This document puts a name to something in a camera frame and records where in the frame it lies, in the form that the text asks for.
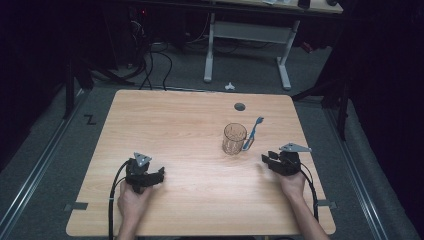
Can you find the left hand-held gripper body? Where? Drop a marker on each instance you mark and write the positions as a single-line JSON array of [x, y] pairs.
[[137, 172]]

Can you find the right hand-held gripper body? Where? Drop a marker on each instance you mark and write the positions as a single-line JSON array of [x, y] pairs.
[[289, 163]]

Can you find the blue toothbrush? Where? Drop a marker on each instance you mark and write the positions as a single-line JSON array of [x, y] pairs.
[[254, 131]]

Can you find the clear glass mug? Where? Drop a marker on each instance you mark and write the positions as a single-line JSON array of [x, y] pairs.
[[234, 140]]

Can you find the person's right hand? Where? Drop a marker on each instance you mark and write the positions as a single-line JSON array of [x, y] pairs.
[[293, 186]]

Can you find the person's left hand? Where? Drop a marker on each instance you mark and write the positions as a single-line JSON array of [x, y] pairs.
[[132, 202]]

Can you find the grey tape strip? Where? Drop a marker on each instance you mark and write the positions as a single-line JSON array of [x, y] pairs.
[[77, 206], [326, 203]]

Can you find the grey table grommet hole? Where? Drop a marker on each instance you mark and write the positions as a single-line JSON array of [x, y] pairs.
[[239, 107]]

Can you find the black tape floor mark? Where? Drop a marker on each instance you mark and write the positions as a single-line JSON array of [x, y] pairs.
[[90, 119]]

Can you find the black metal stand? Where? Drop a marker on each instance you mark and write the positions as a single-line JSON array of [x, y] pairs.
[[343, 106], [69, 90]]

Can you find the small white floor object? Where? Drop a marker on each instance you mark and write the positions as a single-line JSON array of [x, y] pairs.
[[229, 86]]

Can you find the red floor object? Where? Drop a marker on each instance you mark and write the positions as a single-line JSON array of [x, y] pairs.
[[307, 47]]

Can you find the dark computer tower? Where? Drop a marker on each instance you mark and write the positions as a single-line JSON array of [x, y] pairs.
[[138, 23]]

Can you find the black object on desk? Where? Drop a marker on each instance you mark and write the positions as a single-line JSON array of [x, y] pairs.
[[303, 3]]

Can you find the metal floor rail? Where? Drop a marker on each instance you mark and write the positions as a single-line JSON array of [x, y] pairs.
[[356, 173], [36, 173]]

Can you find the white metal frame desk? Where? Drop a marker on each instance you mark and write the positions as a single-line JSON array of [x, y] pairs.
[[248, 31]]

